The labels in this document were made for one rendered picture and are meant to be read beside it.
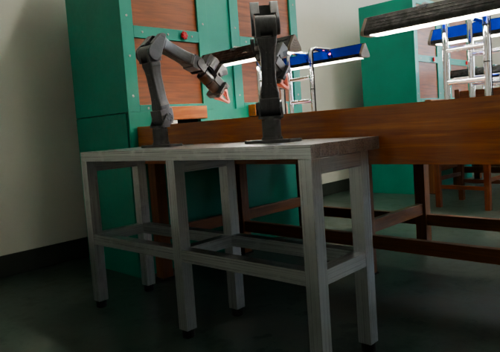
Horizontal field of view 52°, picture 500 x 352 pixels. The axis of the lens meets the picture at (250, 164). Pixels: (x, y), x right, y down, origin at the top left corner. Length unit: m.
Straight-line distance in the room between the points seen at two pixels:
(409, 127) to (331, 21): 3.86
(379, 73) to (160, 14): 2.76
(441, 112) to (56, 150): 2.32
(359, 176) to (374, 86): 3.56
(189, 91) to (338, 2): 3.00
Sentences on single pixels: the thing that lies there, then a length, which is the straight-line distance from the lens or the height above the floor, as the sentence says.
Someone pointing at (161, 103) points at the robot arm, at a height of 0.84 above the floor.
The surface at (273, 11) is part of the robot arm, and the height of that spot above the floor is 1.08.
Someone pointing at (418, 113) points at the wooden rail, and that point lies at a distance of 1.61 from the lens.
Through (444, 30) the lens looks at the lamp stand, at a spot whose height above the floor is 1.03.
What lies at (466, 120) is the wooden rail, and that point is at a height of 0.70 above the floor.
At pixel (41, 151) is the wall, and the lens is 3.23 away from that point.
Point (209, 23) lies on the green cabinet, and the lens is 3.05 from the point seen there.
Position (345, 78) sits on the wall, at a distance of 5.51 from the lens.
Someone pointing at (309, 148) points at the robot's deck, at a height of 0.66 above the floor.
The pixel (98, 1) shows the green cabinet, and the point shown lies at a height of 1.42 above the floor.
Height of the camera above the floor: 0.73
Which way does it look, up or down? 4 degrees down
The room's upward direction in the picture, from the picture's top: 4 degrees counter-clockwise
